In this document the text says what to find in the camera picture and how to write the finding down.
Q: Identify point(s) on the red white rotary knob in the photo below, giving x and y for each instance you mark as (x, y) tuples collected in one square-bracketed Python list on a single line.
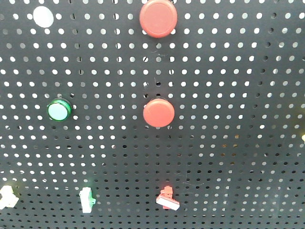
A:
[(166, 200)]

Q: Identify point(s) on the green white rotary knob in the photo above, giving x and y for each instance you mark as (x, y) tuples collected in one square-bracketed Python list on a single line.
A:
[(87, 201)]

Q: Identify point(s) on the yellow white rotary knob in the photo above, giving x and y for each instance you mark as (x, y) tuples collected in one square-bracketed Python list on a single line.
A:
[(8, 198)]

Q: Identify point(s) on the lower red mushroom button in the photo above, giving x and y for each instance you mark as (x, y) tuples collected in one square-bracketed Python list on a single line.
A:
[(158, 112)]

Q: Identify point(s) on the red mushroom button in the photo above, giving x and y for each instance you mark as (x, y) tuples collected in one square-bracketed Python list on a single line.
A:
[(158, 112), (158, 18)]

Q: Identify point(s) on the black perforated pegboard panel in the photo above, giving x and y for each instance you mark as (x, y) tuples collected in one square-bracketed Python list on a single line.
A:
[(234, 70)]

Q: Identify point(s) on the green illuminated push button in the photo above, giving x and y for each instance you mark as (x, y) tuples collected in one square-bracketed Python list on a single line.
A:
[(59, 109)]

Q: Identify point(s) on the upper red mushroom button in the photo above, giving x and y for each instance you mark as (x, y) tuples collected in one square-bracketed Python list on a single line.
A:
[(158, 18)]

